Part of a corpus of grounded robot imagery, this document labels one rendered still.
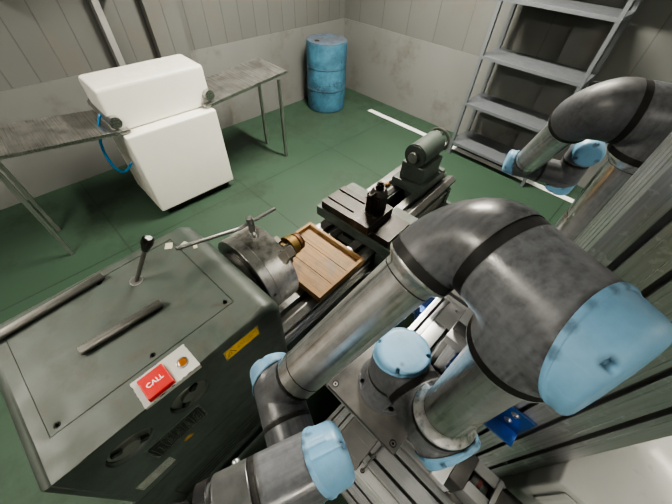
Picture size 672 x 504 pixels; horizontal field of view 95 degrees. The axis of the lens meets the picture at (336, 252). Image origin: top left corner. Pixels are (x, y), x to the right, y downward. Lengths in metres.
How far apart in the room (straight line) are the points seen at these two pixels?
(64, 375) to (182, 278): 0.33
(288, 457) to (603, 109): 0.78
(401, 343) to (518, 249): 0.42
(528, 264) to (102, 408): 0.85
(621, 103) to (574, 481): 0.75
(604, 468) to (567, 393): 0.66
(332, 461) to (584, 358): 0.27
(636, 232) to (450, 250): 0.23
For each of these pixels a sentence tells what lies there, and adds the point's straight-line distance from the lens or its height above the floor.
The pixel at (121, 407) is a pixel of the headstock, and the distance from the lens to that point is 0.89.
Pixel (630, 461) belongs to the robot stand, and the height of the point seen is 1.23.
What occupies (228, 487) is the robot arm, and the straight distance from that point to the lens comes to 0.42.
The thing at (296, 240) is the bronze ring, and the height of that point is 1.11.
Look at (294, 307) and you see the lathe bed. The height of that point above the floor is 0.85.
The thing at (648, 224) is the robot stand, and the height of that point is 1.77.
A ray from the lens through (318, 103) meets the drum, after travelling 4.79.
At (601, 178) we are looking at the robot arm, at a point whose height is 1.62.
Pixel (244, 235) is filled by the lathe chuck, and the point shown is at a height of 1.23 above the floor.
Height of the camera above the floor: 2.00
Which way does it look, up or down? 49 degrees down
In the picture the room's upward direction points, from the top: 3 degrees clockwise
